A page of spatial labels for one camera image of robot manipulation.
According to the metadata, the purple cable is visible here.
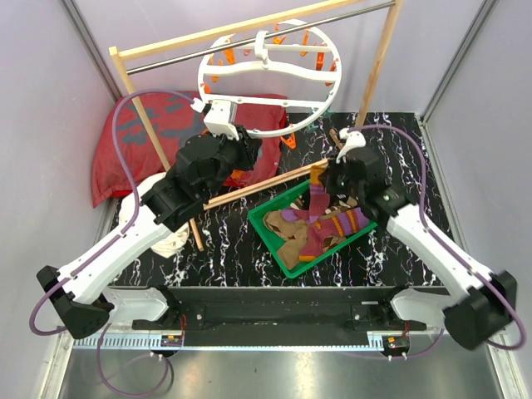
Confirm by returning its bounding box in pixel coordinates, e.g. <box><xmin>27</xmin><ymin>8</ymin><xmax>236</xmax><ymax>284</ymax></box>
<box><xmin>28</xmin><ymin>90</ymin><xmax>196</xmax><ymax>336</ymax></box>
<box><xmin>347</xmin><ymin>124</ymin><xmax>527</xmax><ymax>350</ymax></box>

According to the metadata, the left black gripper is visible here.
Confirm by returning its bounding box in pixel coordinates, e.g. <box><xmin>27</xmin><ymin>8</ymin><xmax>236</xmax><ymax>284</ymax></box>
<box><xmin>203</xmin><ymin>125</ymin><xmax>264</xmax><ymax>201</ymax></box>

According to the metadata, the white round sock hanger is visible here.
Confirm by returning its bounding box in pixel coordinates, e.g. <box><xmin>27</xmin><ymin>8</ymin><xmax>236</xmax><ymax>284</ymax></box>
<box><xmin>197</xmin><ymin>19</ymin><xmax>342</xmax><ymax>138</ymax></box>

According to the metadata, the red patterned pillow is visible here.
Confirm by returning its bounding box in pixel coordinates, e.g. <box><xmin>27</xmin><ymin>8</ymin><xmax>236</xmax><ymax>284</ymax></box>
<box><xmin>91</xmin><ymin>94</ymin><xmax>287</xmax><ymax>207</ymax></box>

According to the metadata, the tan sock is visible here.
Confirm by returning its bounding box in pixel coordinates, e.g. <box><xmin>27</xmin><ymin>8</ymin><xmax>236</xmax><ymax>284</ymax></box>
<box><xmin>263</xmin><ymin>208</ymin><xmax>346</xmax><ymax>270</ymax></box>

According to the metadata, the green plastic tray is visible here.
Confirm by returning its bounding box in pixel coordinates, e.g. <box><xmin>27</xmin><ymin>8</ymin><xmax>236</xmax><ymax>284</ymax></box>
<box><xmin>248</xmin><ymin>181</ymin><xmax>377</xmax><ymax>279</ymax></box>

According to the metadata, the wooden clothes rack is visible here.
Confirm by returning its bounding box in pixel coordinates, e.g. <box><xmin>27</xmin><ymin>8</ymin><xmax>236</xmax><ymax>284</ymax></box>
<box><xmin>107</xmin><ymin>0</ymin><xmax>404</xmax><ymax>253</ymax></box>

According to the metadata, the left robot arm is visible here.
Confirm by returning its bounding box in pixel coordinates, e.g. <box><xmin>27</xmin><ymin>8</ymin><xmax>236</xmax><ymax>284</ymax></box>
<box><xmin>37</xmin><ymin>126</ymin><xmax>262</xmax><ymax>339</ymax></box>

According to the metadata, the white crumpled cloth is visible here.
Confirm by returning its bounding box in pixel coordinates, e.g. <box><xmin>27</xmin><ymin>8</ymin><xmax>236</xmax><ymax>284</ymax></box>
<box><xmin>118</xmin><ymin>194</ymin><xmax>190</xmax><ymax>259</ymax></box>

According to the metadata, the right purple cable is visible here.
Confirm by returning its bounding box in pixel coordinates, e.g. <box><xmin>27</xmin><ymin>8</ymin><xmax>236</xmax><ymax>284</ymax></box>
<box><xmin>347</xmin><ymin>124</ymin><xmax>527</xmax><ymax>350</ymax></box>

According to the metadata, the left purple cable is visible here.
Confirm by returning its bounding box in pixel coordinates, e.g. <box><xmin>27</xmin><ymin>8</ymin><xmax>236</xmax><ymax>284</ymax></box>
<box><xmin>28</xmin><ymin>90</ymin><xmax>196</xmax><ymax>336</ymax></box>

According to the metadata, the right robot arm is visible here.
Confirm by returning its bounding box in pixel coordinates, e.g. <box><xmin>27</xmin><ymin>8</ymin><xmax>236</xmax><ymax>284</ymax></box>
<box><xmin>320</xmin><ymin>148</ymin><xmax>517</xmax><ymax>350</ymax></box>

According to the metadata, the purple striped sock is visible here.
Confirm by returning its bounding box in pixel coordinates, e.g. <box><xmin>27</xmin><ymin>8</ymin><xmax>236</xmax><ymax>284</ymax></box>
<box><xmin>308</xmin><ymin>165</ymin><xmax>330</xmax><ymax>224</ymax></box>
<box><xmin>282</xmin><ymin>205</ymin><xmax>373</xmax><ymax>264</ymax></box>

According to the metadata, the orange sock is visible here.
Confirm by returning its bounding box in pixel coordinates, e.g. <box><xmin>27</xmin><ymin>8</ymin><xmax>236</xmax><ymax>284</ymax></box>
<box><xmin>227</xmin><ymin>170</ymin><xmax>245</xmax><ymax>187</ymax></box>

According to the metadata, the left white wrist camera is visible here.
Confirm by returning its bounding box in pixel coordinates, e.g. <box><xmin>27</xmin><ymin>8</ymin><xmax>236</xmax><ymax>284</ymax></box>
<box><xmin>190</xmin><ymin>98</ymin><xmax>239</xmax><ymax>140</ymax></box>

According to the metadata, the orange clip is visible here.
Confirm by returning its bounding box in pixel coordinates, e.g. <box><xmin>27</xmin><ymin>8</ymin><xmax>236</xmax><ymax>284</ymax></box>
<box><xmin>280</xmin><ymin>132</ymin><xmax>297</xmax><ymax>150</ymax></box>

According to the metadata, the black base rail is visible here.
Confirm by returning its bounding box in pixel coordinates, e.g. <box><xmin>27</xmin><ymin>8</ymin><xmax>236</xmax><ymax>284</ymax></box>
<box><xmin>111</xmin><ymin>287</ymin><xmax>426</xmax><ymax>351</ymax></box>

